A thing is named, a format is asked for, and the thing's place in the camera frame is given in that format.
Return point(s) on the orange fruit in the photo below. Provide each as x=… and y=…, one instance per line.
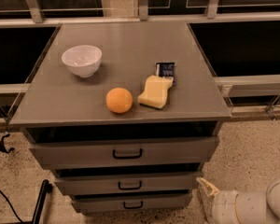
x=119, y=100

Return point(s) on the metal window railing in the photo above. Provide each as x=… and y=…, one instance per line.
x=45, y=13

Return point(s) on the grey drawer cabinet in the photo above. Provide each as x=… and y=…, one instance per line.
x=62, y=107

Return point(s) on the dark blue snack packet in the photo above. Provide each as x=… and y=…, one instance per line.
x=166, y=70

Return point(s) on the white ceramic bowl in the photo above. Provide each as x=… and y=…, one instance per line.
x=82, y=60

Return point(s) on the grey drawer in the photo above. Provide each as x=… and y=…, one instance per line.
x=119, y=153
x=132, y=202
x=111, y=184

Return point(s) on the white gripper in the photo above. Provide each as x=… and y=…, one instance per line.
x=224, y=206

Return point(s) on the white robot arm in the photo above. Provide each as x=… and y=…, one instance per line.
x=235, y=207

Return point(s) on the black stand leg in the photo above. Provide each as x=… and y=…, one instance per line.
x=46, y=188

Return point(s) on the small black tripod base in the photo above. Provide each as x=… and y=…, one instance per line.
x=3, y=148

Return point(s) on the yellow sponge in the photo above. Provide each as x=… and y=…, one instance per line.
x=155, y=92

